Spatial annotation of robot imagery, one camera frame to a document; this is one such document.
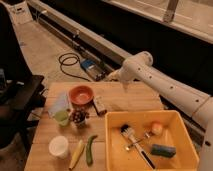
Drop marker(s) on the metal utensil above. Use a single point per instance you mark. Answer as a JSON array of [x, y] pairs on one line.
[[147, 135]]

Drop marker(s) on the clear plastic bag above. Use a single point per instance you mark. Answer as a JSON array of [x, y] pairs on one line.
[[61, 104]]

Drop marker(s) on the blue green sponge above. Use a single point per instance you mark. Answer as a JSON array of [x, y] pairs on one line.
[[161, 150]]

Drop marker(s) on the green cucumber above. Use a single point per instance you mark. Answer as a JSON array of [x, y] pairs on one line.
[[89, 157]]

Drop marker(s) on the blue power box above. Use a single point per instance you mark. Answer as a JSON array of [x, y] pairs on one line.
[[92, 69]]

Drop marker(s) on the white box on floor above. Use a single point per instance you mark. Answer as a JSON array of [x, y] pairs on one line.
[[20, 13]]

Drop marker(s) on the black dish brush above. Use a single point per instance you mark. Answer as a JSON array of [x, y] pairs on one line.
[[128, 132]]

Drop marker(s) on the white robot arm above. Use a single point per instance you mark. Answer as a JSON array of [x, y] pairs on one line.
[[195, 103]]

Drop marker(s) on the yellow plastic bin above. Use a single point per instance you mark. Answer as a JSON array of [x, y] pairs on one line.
[[139, 157]]

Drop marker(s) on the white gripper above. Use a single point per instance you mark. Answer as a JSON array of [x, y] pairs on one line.
[[113, 76]]

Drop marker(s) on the small brown box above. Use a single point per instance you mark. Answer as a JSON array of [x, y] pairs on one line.
[[99, 106]]

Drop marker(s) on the green cup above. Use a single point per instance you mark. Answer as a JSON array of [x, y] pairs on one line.
[[62, 118]]

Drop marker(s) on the red bowl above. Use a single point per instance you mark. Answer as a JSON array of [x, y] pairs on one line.
[[81, 95]]

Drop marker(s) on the white cup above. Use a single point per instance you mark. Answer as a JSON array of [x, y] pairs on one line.
[[59, 147]]

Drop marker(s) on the peach fruit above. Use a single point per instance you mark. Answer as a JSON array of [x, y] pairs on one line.
[[156, 128]]

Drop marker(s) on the dark grape bunch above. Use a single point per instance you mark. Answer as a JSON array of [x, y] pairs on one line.
[[78, 117]]

